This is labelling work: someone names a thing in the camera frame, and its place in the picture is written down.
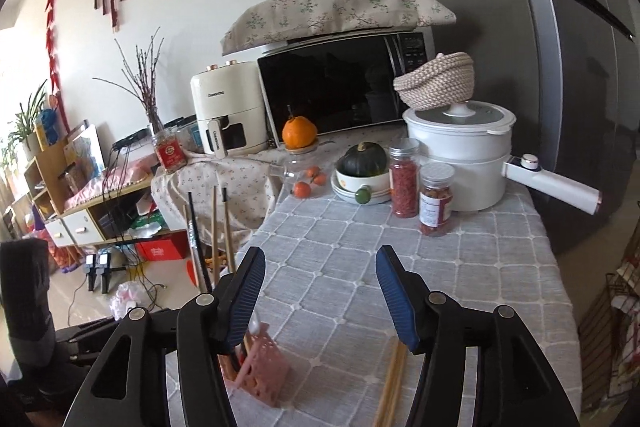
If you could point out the clear glass jar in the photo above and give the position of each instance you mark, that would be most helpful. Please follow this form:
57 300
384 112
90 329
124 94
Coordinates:
297 162

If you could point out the large orange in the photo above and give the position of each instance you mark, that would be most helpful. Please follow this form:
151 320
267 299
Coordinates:
299 132

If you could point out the pink utensil holder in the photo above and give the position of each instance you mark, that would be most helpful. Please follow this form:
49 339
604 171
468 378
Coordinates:
265 367

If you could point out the jar with red label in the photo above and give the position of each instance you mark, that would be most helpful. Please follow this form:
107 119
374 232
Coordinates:
436 207

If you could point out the grey refrigerator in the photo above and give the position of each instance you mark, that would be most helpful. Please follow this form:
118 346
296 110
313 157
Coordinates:
500 7

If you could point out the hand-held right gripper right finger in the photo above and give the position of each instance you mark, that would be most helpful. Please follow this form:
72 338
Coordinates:
392 302

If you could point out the white floral cloth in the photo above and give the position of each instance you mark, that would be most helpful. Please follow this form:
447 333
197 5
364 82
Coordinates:
240 192

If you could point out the low cabinet with white drawers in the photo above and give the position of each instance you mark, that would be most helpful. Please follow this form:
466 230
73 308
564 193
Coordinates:
75 229

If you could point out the white electric pot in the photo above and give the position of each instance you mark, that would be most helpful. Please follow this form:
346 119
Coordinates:
450 142

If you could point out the pink cloth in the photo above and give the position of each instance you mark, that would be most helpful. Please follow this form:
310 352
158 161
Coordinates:
110 187

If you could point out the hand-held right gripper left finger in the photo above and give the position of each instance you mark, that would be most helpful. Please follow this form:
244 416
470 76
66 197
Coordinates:
250 302

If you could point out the white air fryer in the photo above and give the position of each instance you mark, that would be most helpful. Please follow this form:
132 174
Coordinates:
225 97

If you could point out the beige floral cover cloth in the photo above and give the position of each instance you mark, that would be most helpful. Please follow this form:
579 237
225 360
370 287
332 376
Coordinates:
325 7

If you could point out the green potted plant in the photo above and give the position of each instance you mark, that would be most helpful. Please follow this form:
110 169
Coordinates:
22 127

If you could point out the white bowl with green knob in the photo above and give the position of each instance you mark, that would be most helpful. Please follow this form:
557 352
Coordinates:
350 184

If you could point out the dark green pumpkin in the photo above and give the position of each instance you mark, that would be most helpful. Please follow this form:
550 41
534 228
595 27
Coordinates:
362 159

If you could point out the red labelled glass jar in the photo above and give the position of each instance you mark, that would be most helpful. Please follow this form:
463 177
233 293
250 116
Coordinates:
170 154

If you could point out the white picture board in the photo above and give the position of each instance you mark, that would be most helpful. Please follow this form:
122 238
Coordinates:
87 154

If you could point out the jar of red berries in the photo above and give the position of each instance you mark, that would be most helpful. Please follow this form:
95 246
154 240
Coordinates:
404 187

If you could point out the wooden shelf unit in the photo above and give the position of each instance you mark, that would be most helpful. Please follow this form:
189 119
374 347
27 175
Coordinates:
50 177

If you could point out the black microwave oven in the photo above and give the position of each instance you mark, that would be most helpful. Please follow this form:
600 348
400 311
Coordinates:
325 92

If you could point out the dry branches in vase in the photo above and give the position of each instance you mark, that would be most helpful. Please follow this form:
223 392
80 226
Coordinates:
147 92

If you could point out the red box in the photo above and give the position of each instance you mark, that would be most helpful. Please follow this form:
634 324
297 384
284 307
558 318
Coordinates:
160 249

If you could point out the black power adapter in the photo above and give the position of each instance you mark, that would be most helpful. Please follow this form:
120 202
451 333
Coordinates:
91 269
105 269

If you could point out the black chopstick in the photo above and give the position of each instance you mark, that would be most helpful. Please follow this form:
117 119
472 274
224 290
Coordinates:
197 242

